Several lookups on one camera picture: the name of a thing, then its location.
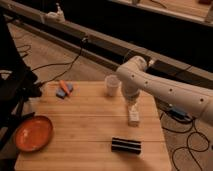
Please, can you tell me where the orange marker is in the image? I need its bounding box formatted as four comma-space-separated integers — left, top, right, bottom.
59, 80, 70, 96

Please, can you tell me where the orange bowl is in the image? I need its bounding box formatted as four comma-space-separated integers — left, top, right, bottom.
14, 116, 53, 152

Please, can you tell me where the black rectangular box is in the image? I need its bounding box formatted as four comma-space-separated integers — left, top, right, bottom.
111, 137, 141, 154

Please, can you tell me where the black cables right floor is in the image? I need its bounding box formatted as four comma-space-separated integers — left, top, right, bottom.
159, 106, 213, 171

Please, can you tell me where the blue connector box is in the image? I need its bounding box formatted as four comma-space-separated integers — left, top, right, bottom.
170, 107, 188, 119

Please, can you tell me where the white object on rail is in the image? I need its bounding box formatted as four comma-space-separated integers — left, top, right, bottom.
46, 3, 65, 22

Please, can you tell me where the black cable on floor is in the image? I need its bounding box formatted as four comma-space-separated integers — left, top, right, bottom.
31, 36, 88, 86

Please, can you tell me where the white glue bottle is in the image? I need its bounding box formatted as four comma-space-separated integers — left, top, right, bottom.
128, 104, 140, 126

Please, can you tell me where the black tripod stand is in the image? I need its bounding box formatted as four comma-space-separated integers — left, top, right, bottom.
0, 12, 42, 151

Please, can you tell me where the grey metal rail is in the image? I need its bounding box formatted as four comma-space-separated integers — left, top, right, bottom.
0, 0, 213, 89

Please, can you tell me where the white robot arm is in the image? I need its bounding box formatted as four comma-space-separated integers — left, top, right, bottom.
116, 56, 213, 126

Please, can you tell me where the translucent plastic cup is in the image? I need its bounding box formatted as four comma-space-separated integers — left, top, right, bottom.
105, 75, 120, 97

